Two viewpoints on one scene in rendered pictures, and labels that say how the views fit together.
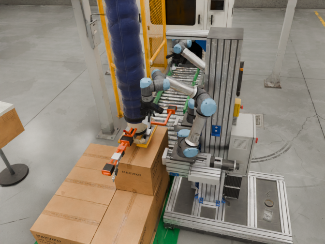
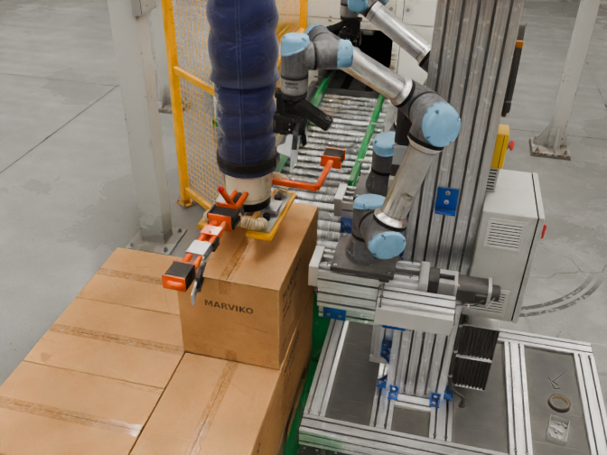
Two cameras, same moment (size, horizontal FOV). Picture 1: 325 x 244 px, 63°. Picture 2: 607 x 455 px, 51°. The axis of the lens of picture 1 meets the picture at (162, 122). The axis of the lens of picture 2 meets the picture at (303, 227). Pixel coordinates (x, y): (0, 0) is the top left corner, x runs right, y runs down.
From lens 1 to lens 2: 38 cm
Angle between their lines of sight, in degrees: 5
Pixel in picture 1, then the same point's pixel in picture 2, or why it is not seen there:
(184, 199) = (350, 389)
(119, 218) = (192, 418)
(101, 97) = (146, 144)
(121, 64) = (227, 15)
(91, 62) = (128, 53)
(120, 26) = not seen: outside the picture
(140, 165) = (252, 283)
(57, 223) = (30, 429)
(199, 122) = (415, 165)
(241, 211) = (491, 421)
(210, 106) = (445, 120)
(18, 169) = not seen: outside the picture
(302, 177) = not seen: outside the picture
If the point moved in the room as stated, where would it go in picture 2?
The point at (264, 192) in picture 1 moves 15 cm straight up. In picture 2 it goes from (546, 380) to (554, 356)
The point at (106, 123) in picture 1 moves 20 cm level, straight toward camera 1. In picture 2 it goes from (153, 213) to (157, 230)
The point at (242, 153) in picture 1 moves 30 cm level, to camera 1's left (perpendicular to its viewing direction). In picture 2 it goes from (507, 260) to (424, 262)
